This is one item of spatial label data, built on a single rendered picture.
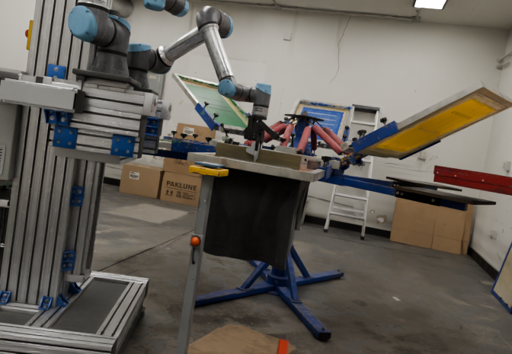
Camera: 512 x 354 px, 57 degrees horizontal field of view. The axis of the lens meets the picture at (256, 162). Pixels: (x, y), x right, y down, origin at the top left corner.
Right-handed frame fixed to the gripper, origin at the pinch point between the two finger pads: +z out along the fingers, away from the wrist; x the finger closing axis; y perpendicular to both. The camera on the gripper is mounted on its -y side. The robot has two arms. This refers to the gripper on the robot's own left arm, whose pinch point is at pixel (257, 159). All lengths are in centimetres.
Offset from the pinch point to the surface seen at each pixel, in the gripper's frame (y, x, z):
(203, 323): 26, -39, 100
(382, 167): -71, -459, 5
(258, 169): -4.5, 13.8, 3.7
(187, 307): 12, 33, 64
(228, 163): 9.4, 13.8, 3.2
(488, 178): -110, -41, -7
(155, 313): 55, -37, 100
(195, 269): 11, 33, 47
